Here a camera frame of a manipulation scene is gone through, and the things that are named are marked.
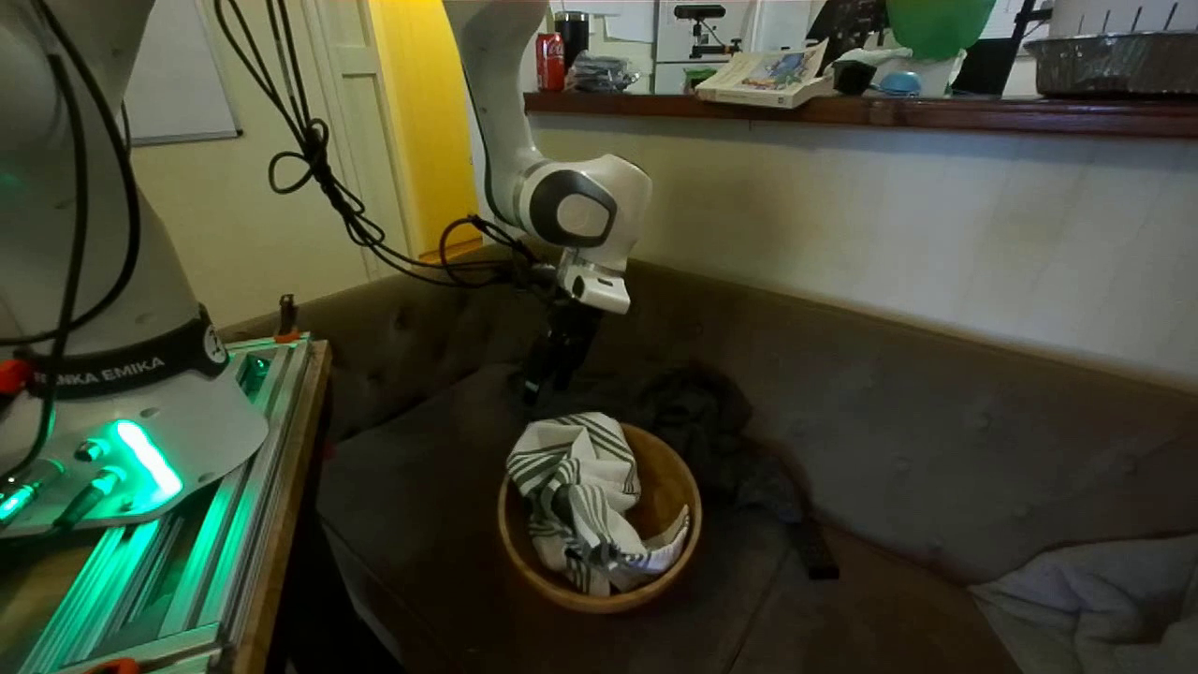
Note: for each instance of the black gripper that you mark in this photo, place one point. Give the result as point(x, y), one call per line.
point(558, 349)

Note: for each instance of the white striped towel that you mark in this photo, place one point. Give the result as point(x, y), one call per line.
point(582, 480)

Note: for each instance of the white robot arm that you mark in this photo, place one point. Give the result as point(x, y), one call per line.
point(119, 389)

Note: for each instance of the round wooden bowl basket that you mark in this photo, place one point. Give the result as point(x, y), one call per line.
point(667, 483)

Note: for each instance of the dark grey cloth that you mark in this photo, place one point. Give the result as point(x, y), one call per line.
point(710, 422)

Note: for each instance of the red bottle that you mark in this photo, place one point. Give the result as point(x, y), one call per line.
point(552, 61)

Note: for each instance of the white door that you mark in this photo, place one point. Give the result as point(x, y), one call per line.
point(356, 123)

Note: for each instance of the fairy tales book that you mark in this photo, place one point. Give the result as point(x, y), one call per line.
point(783, 81)

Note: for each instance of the wooden counter shelf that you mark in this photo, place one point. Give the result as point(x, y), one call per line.
point(908, 113)

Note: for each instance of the dark brown sofa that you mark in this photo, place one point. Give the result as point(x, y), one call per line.
point(930, 460)

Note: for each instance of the green balloon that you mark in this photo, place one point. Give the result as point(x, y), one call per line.
point(938, 26)

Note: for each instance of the metal dish rack tray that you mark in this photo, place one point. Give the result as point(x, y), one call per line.
point(1117, 64)

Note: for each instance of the grey blanket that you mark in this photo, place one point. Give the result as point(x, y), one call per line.
point(1102, 609)

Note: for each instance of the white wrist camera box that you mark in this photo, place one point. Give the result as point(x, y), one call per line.
point(598, 288)

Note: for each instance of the whiteboard on wall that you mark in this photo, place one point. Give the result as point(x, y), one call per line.
point(179, 92)

